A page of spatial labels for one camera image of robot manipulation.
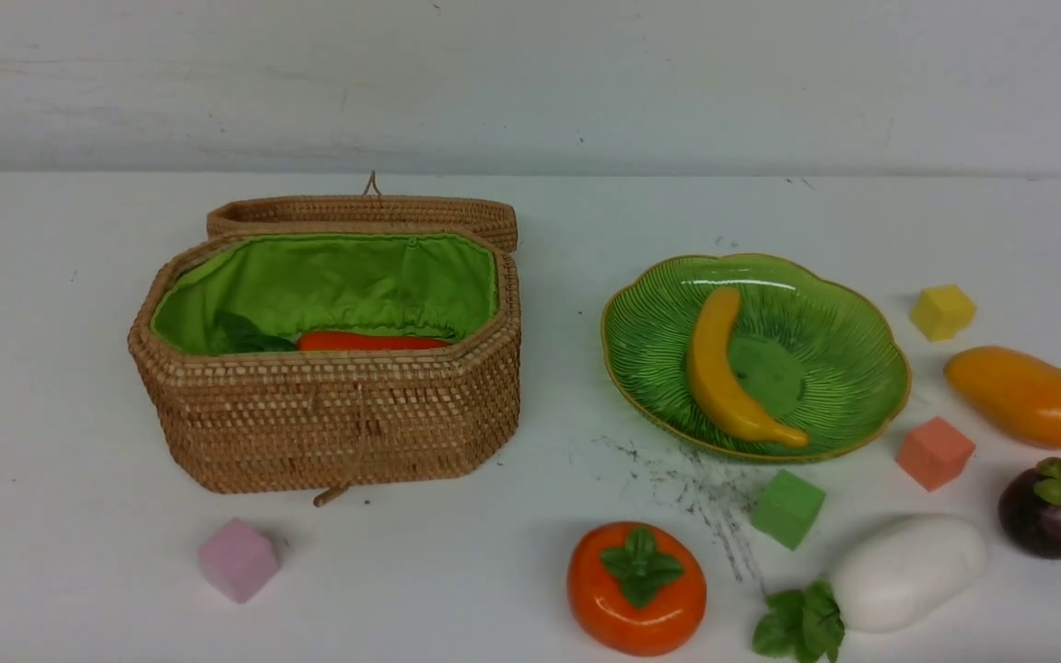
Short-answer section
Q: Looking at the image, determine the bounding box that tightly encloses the pink foam cube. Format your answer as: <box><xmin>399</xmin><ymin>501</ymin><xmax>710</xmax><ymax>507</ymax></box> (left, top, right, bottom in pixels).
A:
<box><xmin>195</xmin><ymin>518</ymin><xmax>281</xmax><ymax>604</ymax></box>

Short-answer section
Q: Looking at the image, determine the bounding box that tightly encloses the green glass leaf plate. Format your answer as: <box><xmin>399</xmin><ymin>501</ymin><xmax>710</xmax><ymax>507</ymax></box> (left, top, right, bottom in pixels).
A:
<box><xmin>601</xmin><ymin>252</ymin><xmax>914</xmax><ymax>463</ymax></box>

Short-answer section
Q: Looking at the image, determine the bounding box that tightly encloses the green foam cube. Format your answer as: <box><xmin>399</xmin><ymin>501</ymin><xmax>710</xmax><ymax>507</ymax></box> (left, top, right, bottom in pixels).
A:
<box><xmin>751</xmin><ymin>470</ymin><xmax>827</xmax><ymax>551</ymax></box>

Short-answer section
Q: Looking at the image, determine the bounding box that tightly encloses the salmon orange foam cube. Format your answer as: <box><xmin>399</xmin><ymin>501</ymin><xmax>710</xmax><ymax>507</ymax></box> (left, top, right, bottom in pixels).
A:
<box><xmin>895</xmin><ymin>416</ymin><xmax>977</xmax><ymax>493</ymax></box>

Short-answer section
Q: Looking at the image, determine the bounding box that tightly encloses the orange persimmon green leaf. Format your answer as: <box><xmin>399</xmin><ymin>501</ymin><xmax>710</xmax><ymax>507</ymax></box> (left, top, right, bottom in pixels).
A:
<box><xmin>566</xmin><ymin>521</ymin><xmax>708</xmax><ymax>657</ymax></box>

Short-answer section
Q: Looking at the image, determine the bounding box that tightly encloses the purple eggplant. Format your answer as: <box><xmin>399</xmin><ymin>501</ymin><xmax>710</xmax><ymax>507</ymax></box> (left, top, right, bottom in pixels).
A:
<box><xmin>207</xmin><ymin>310</ymin><xmax>298</xmax><ymax>355</ymax></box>

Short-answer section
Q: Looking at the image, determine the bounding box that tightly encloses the white radish with leaves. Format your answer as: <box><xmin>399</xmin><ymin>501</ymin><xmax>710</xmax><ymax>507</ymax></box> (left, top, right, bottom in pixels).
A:
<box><xmin>751</xmin><ymin>514</ymin><xmax>990</xmax><ymax>662</ymax></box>

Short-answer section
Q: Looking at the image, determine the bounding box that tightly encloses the woven wicker basket green lining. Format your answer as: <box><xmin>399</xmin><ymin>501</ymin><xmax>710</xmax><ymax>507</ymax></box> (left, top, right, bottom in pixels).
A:
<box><xmin>129</xmin><ymin>184</ymin><xmax>521</xmax><ymax>505</ymax></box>

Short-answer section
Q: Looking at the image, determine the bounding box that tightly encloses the yellow foam cube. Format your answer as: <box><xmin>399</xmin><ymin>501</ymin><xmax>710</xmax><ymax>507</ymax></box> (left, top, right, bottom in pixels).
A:
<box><xmin>909</xmin><ymin>283</ymin><xmax>977</xmax><ymax>343</ymax></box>

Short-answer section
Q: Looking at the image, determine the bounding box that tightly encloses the dark purple mangosteen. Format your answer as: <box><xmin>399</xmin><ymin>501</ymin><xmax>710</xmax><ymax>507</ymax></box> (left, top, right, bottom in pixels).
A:
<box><xmin>997</xmin><ymin>457</ymin><xmax>1061</xmax><ymax>561</ymax></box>

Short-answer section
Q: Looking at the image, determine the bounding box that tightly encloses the orange yellow mango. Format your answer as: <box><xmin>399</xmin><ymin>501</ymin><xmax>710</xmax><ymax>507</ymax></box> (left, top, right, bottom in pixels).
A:
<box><xmin>943</xmin><ymin>345</ymin><xmax>1061</xmax><ymax>449</ymax></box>

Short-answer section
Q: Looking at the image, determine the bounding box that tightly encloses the yellow banana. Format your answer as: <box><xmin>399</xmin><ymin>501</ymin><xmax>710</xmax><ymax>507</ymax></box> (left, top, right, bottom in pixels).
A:
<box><xmin>686</xmin><ymin>286</ymin><xmax>810</xmax><ymax>448</ymax></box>

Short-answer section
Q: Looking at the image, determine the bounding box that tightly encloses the orange red carrot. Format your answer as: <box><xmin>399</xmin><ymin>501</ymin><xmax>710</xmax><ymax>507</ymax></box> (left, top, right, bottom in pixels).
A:
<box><xmin>296</xmin><ymin>329</ymin><xmax>451</xmax><ymax>352</ymax></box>

